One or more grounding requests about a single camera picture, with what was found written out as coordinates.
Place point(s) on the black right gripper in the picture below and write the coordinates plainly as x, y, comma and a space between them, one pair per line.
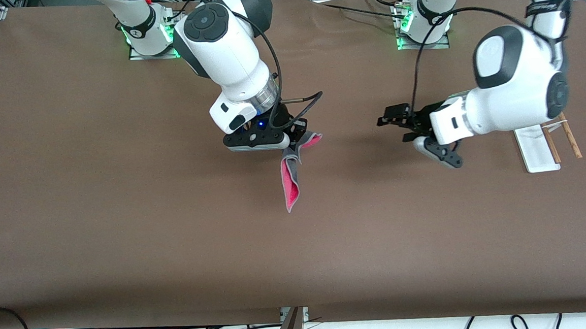
279, 118

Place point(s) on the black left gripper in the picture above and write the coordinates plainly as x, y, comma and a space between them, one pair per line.
421, 116

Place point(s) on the grey and pink towel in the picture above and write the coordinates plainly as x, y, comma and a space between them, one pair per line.
290, 185

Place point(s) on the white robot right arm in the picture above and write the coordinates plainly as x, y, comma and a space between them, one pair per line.
225, 51

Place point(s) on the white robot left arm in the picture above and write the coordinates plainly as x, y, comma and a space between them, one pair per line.
517, 84

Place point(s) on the white rack with wooden rods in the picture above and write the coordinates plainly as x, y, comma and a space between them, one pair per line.
536, 149

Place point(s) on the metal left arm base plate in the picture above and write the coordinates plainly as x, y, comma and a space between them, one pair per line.
423, 46

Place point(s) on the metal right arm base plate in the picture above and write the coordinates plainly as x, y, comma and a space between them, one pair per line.
156, 56

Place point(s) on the metal bracket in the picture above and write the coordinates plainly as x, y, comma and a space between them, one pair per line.
284, 315

